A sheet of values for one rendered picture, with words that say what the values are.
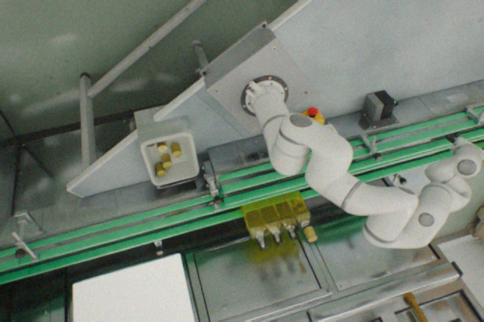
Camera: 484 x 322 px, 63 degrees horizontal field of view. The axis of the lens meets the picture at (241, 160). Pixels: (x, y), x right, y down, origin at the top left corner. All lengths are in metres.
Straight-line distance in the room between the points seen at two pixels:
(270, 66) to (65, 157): 1.24
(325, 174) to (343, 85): 0.64
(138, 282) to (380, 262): 0.90
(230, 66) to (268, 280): 0.77
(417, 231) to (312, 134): 0.38
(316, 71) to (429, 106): 0.54
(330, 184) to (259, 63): 0.43
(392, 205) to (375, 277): 0.64
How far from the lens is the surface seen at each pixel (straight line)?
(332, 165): 0.97
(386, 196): 1.00
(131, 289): 1.56
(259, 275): 1.52
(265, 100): 1.19
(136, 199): 1.54
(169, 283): 1.54
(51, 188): 2.01
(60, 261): 1.61
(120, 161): 1.50
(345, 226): 1.69
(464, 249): 5.53
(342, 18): 1.39
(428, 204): 1.12
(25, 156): 2.23
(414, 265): 1.66
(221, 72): 1.22
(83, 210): 1.58
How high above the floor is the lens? 1.81
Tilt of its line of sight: 41 degrees down
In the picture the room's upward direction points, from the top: 158 degrees clockwise
